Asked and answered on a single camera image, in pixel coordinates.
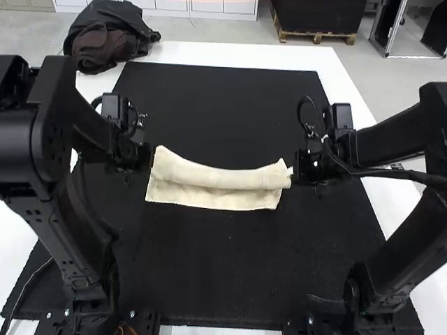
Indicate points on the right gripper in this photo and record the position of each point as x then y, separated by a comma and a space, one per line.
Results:
312, 169

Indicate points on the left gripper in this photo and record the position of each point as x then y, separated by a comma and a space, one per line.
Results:
132, 157

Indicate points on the pale towel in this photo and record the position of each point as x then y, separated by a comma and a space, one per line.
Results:
209, 195

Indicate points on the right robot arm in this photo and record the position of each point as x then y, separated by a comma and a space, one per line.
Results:
384, 143

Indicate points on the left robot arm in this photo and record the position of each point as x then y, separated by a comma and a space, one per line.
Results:
52, 139

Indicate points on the black jacket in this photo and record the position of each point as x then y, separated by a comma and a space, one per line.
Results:
104, 31

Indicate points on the black mat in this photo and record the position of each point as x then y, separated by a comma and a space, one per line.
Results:
216, 261

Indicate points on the wooden pallet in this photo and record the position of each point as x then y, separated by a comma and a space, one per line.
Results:
314, 35

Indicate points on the black crate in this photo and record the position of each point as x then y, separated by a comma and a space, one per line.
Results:
317, 15

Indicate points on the white cupboard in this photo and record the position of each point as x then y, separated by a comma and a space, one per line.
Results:
174, 5

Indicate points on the black panel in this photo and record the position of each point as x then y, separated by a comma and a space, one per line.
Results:
436, 31

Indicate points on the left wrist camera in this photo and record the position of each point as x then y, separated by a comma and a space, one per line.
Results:
138, 137

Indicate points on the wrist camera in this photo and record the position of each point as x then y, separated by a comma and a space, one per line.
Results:
314, 143
138, 137

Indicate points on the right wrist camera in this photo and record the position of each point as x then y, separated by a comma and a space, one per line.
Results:
314, 143

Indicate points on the metal frame cart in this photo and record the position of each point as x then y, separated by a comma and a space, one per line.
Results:
393, 28

